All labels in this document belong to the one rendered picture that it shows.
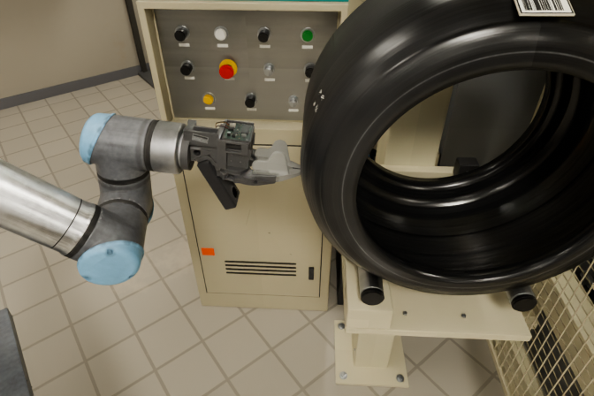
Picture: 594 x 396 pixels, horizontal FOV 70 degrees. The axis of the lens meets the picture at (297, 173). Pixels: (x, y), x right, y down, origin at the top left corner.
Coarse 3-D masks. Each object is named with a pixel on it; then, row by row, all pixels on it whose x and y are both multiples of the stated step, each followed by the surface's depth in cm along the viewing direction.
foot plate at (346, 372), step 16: (336, 320) 178; (336, 336) 172; (336, 352) 166; (352, 352) 166; (400, 352) 166; (336, 368) 161; (352, 368) 161; (368, 368) 161; (384, 368) 161; (400, 368) 161; (336, 384) 157; (352, 384) 156; (368, 384) 156; (384, 384) 156; (400, 384) 156
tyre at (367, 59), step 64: (384, 0) 62; (448, 0) 52; (512, 0) 49; (576, 0) 49; (320, 64) 70; (384, 64) 54; (448, 64) 51; (512, 64) 50; (576, 64) 50; (320, 128) 61; (384, 128) 56; (576, 128) 82; (320, 192) 65; (384, 192) 96; (448, 192) 96; (512, 192) 92; (576, 192) 80; (384, 256) 71; (448, 256) 87; (512, 256) 82; (576, 256) 69
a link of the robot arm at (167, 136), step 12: (156, 132) 70; (168, 132) 70; (180, 132) 71; (156, 144) 70; (168, 144) 70; (180, 144) 71; (156, 156) 70; (168, 156) 70; (156, 168) 72; (168, 168) 72; (180, 168) 74
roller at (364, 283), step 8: (360, 272) 83; (368, 272) 82; (360, 280) 82; (368, 280) 80; (376, 280) 80; (360, 288) 81; (368, 288) 79; (376, 288) 79; (368, 296) 79; (376, 296) 79; (384, 296) 79; (368, 304) 81; (376, 304) 80
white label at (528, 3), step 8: (520, 0) 48; (528, 0) 48; (536, 0) 48; (544, 0) 48; (552, 0) 48; (560, 0) 48; (568, 0) 48; (520, 8) 48; (528, 8) 48; (536, 8) 48; (544, 8) 48; (552, 8) 48; (560, 8) 47; (568, 8) 47
